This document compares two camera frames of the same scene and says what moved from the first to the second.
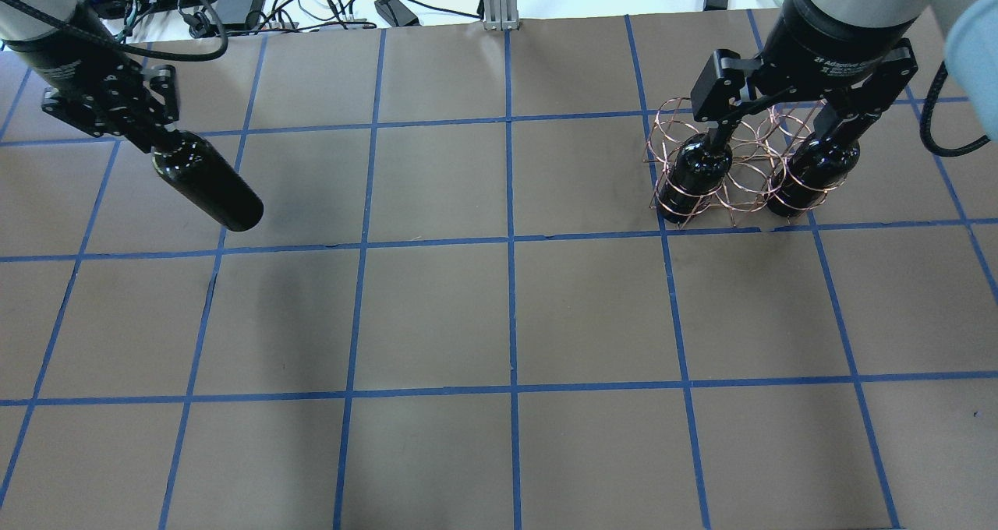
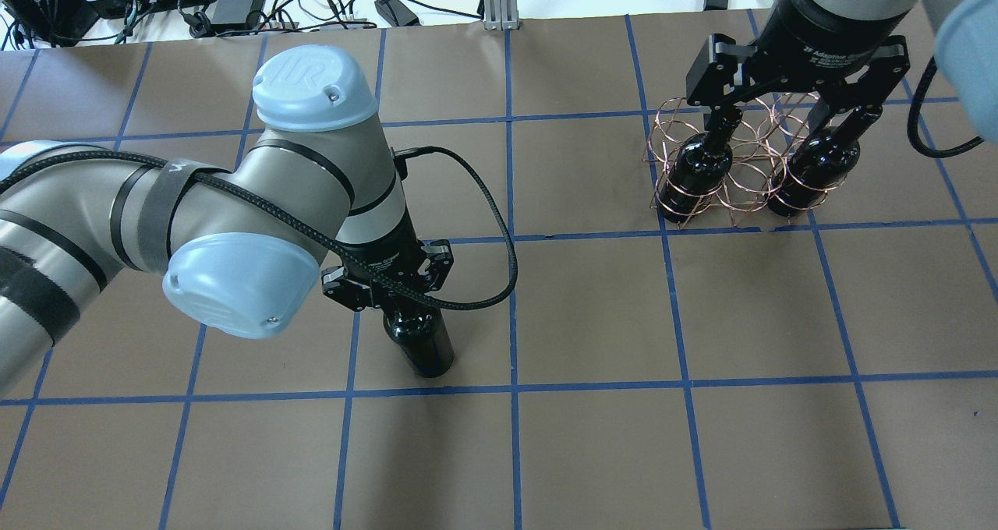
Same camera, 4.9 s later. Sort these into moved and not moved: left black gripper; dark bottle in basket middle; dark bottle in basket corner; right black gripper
Moved: left black gripper
Not moved: dark bottle in basket corner; right black gripper; dark bottle in basket middle
